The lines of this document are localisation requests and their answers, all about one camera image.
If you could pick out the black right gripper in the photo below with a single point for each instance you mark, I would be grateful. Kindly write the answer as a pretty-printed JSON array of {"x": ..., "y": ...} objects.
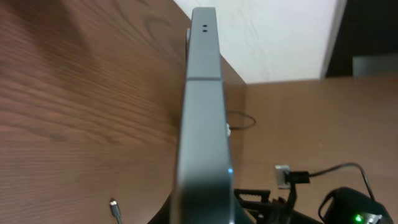
[{"x": 248, "y": 211}]

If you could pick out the blue screen Galaxy smartphone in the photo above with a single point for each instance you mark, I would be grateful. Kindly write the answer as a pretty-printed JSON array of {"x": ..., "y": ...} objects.
[{"x": 203, "y": 190}]

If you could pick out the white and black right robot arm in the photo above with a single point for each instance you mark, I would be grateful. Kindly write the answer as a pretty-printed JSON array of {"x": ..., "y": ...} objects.
[{"x": 341, "y": 206}]

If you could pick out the white power strip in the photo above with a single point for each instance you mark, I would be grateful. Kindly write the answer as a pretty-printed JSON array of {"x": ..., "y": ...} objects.
[{"x": 228, "y": 129}]

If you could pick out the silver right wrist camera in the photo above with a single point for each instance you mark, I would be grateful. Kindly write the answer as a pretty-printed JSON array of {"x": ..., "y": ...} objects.
[{"x": 282, "y": 171}]

